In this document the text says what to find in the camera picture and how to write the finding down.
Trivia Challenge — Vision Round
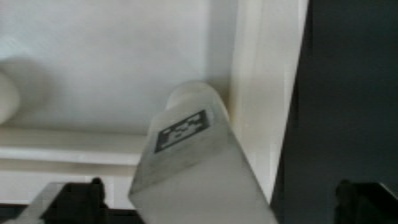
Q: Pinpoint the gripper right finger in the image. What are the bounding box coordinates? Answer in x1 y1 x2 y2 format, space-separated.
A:
334 180 398 224

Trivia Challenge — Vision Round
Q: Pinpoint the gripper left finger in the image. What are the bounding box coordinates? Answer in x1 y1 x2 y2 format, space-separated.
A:
0 177 140 224

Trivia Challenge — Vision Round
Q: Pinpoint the white table leg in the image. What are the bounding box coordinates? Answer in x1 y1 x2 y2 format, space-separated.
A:
128 81 277 224

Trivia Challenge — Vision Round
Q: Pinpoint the white square tabletop part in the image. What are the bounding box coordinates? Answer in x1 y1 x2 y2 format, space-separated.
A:
0 0 309 208

